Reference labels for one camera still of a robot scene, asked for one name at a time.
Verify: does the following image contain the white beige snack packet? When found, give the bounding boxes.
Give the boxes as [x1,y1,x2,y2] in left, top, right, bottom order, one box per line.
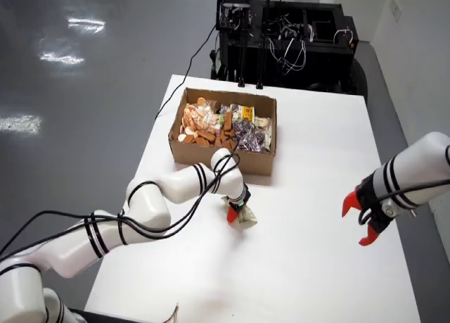
[253,115,274,151]

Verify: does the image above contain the black vertical stand pole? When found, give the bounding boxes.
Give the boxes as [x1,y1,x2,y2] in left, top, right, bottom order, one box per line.
[237,6,248,89]
[255,0,272,90]

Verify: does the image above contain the dark multicolour snack packet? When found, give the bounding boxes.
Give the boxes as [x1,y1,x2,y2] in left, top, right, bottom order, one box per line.
[219,103,243,118]

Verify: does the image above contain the black equipment cart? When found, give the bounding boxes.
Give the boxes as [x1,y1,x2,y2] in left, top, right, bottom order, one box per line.
[210,0,368,102]

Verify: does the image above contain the green white snack packet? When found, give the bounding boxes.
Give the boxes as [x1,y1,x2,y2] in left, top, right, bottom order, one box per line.
[220,195,258,228]

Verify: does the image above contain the coloured loose wires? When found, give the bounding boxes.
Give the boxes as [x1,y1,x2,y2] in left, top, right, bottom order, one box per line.
[164,303,180,323]

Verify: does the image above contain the thin black floor cable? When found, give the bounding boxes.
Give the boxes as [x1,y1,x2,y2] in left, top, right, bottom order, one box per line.
[154,20,219,120]

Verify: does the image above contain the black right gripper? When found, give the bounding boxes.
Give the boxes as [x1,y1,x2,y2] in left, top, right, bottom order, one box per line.
[341,177,400,246]

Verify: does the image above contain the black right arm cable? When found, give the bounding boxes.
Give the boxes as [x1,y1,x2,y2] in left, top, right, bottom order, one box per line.
[356,177,450,227]

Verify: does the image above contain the black electronics module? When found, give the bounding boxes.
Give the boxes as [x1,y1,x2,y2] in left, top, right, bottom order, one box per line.
[216,0,255,32]

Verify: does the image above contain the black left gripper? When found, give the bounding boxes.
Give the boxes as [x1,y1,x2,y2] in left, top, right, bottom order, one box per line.
[226,184,251,226]

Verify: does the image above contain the pastel candy packet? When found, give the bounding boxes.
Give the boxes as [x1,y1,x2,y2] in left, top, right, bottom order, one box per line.
[205,113,226,134]

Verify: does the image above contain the purple patterned snack bag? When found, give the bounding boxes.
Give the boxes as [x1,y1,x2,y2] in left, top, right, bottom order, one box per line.
[231,120,267,152]

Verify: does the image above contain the bag of orange round crackers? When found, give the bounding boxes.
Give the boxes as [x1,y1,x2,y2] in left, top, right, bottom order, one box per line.
[181,96,221,132]

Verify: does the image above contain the white wire tangle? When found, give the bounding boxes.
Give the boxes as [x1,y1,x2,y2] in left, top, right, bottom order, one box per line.
[270,15,307,72]

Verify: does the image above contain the brown cardboard box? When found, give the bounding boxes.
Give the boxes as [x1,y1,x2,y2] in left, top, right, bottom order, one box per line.
[167,87,278,177]

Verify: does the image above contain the brown biscuits pile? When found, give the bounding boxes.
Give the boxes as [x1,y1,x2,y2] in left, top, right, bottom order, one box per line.
[177,125,226,148]

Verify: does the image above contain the black left arm cable bundle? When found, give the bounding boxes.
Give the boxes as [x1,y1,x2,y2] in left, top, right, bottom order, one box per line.
[0,134,244,265]

